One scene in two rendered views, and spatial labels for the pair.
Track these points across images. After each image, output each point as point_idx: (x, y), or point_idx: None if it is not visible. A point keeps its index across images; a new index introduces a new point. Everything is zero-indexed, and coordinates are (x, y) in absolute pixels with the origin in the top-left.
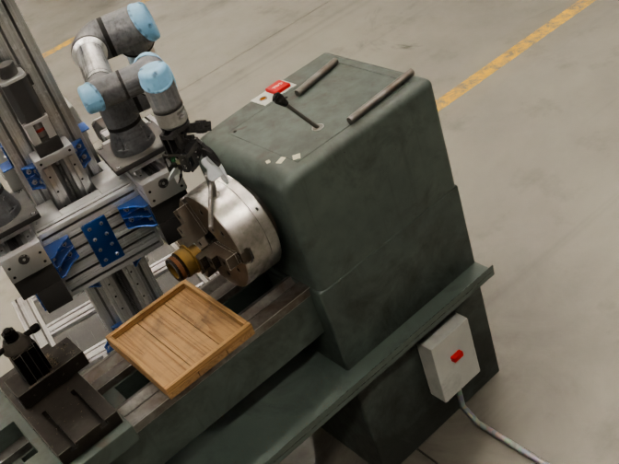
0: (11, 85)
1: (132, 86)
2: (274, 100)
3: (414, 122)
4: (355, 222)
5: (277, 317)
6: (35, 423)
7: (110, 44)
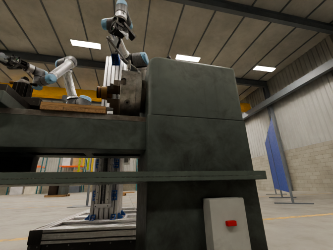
0: None
1: None
2: (166, 56)
3: (222, 76)
4: (180, 94)
5: (122, 117)
6: None
7: (131, 55)
